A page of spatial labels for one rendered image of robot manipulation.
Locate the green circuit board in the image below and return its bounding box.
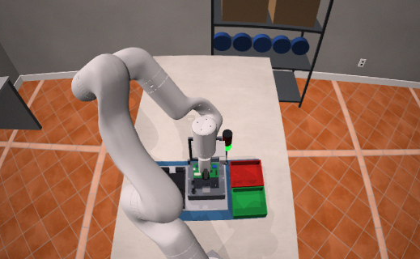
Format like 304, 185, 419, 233
193, 163, 218, 178

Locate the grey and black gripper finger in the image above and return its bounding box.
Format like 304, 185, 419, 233
202, 168, 210, 180

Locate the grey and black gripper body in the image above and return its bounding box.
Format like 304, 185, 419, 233
198, 157, 211, 173

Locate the green open bin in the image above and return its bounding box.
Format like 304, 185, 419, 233
231, 186, 268, 219

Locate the red bin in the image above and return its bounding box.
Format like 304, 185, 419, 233
230, 159, 264, 188

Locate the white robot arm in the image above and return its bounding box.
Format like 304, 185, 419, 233
71, 48, 226, 259

